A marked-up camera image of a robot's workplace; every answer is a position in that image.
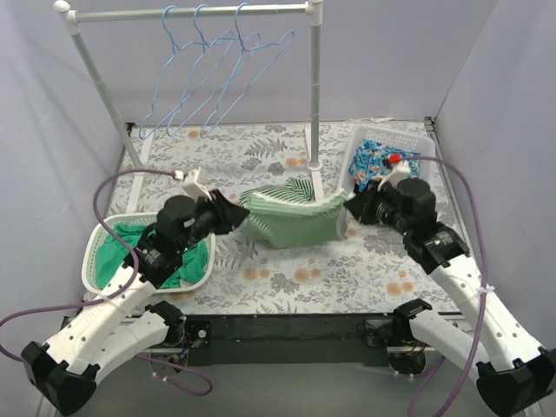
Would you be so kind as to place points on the white clothes rack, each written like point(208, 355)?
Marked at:
point(72, 18)

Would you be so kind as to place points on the white left laundry basket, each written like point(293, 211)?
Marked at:
point(99, 234)

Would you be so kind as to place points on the floral table cloth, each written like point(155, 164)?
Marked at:
point(368, 271)

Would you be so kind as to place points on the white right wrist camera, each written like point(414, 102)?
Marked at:
point(398, 170)

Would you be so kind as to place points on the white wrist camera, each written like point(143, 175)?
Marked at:
point(190, 182)
point(398, 170)

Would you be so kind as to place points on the white right laundry basket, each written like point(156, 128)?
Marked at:
point(409, 142)

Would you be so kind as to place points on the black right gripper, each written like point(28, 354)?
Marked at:
point(366, 208)

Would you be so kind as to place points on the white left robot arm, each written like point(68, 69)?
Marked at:
point(67, 368)

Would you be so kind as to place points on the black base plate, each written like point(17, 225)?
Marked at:
point(262, 339)

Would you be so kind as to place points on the green striped tank top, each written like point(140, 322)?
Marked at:
point(288, 216)

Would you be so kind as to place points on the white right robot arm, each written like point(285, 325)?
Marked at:
point(512, 370)

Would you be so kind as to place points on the green shirt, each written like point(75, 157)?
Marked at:
point(111, 253)

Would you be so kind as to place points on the blue floral garment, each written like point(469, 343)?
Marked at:
point(367, 163)

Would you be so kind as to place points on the blue wire hanger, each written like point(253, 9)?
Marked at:
point(175, 78)
point(199, 68)
point(247, 74)

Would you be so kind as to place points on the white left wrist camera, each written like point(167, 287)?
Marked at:
point(190, 182)

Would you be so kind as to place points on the white laundry basket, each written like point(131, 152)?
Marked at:
point(409, 142)
point(99, 234)

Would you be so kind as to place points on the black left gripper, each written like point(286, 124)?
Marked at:
point(221, 214)

